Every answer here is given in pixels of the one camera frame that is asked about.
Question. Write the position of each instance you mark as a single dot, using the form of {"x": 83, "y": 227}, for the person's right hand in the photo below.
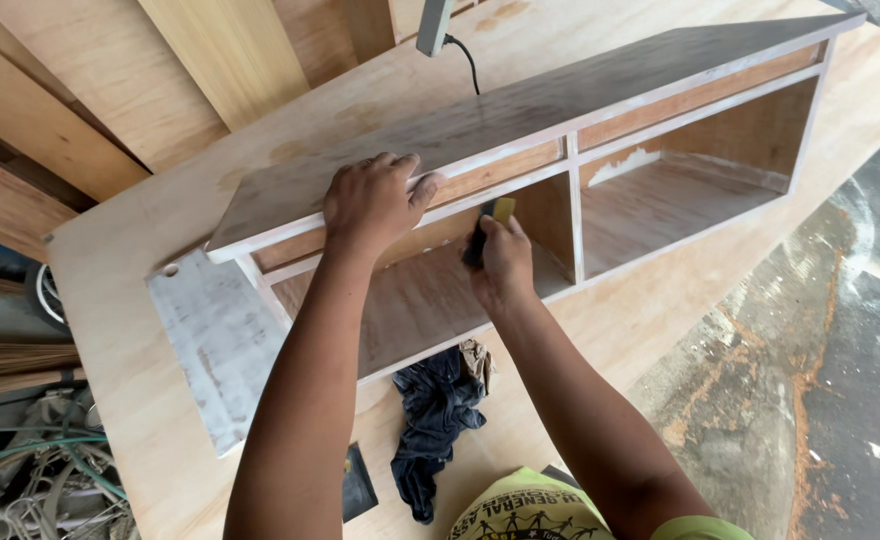
{"x": 506, "y": 266}

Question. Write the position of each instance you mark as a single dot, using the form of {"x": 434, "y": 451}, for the person's left hand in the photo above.
{"x": 368, "y": 202}

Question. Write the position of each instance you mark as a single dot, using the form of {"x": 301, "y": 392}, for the yellow and black sanding block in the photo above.
{"x": 501, "y": 208}

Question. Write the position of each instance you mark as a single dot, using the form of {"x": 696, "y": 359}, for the unfinished wooden shelf cabinet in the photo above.
{"x": 530, "y": 120}

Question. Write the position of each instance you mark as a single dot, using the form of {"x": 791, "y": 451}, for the crumpled brown sandpaper piece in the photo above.
{"x": 477, "y": 361}

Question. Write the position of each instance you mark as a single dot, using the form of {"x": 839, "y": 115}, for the dark blue crumpled cloth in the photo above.
{"x": 432, "y": 427}

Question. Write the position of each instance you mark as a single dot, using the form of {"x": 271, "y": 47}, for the grey power strip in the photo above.
{"x": 434, "y": 26}

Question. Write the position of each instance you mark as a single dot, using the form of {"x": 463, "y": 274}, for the small dark sandpaper piece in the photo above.
{"x": 558, "y": 475}

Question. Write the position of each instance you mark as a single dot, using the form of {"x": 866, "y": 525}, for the person's yellow-green printed shirt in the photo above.
{"x": 530, "y": 510}

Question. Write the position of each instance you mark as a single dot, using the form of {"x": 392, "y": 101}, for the black sandpaper sheet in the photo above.
{"x": 357, "y": 484}

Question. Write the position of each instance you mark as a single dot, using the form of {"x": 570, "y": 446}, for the stack of leaning plywood boards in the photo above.
{"x": 109, "y": 82}

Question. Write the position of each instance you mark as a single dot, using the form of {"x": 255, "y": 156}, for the white round fan guard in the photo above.
{"x": 48, "y": 296}

